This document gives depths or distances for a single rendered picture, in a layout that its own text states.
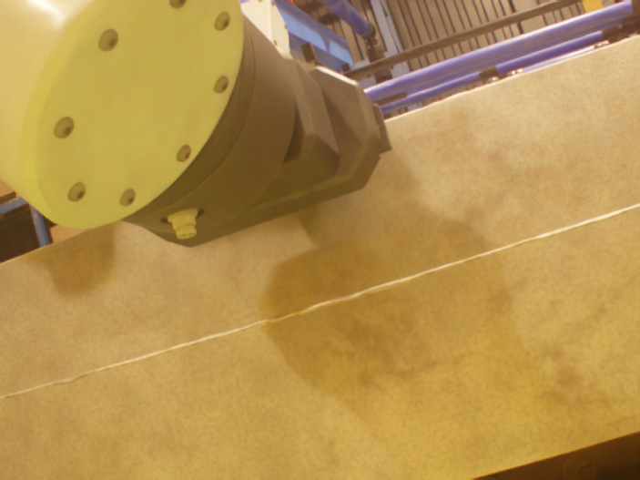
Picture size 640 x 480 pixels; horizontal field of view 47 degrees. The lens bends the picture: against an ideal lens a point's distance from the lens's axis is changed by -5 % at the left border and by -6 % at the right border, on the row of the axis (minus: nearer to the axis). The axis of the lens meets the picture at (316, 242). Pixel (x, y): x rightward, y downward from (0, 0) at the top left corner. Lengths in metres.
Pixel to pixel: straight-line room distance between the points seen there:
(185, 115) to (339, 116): 0.17
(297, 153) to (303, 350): 0.15
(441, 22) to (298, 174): 10.83
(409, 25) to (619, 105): 10.81
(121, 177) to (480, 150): 0.27
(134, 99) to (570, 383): 0.29
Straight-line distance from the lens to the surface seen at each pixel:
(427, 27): 11.17
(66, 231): 10.98
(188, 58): 0.17
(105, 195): 0.17
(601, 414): 0.40
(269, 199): 0.34
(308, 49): 0.96
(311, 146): 0.30
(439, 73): 1.41
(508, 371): 0.40
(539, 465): 0.49
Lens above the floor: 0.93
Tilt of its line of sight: 2 degrees up
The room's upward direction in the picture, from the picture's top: 18 degrees counter-clockwise
